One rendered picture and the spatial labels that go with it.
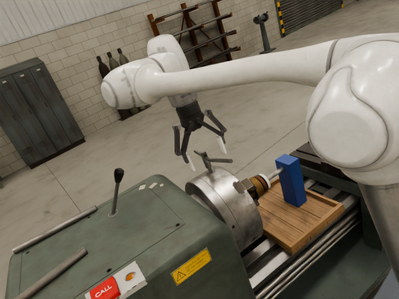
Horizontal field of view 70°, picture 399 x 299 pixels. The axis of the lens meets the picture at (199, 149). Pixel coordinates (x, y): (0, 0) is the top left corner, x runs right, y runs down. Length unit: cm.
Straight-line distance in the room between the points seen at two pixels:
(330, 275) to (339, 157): 115
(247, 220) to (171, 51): 57
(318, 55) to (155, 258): 59
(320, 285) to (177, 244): 88
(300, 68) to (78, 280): 73
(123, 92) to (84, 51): 679
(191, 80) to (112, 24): 719
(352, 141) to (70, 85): 715
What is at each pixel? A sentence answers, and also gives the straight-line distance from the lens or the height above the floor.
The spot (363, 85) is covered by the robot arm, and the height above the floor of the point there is 161.
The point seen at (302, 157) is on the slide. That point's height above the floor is 97.
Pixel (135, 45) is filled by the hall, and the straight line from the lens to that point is 796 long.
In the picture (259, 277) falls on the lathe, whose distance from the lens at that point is 114.
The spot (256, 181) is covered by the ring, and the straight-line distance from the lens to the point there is 112.
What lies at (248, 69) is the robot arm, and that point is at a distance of 67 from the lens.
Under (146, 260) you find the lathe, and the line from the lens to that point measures 77.
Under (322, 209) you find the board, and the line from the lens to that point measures 130.
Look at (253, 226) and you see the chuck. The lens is 99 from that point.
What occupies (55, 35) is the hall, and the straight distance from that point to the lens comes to 742.
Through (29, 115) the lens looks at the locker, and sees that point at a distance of 667.
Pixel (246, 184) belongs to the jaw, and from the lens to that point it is 100.
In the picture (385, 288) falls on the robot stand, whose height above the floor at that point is 75.
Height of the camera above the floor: 174
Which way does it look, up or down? 25 degrees down
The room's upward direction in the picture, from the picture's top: 20 degrees counter-clockwise
